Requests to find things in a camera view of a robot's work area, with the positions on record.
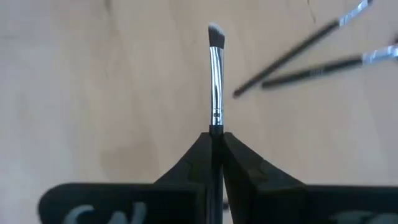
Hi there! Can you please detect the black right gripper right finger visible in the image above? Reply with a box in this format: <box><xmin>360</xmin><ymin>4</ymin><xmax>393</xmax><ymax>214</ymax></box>
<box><xmin>222</xmin><ymin>131</ymin><xmax>398</xmax><ymax>224</ymax></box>

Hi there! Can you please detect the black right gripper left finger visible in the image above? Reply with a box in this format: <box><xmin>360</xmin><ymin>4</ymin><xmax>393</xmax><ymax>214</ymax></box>
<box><xmin>37</xmin><ymin>131</ymin><xmax>216</xmax><ymax>224</ymax></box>

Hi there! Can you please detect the angled-tip black makeup brush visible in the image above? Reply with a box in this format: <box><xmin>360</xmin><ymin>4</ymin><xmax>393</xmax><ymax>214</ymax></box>
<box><xmin>205</xmin><ymin>22</ymin><xmax>226</xmax><ymax>224</ymax></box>

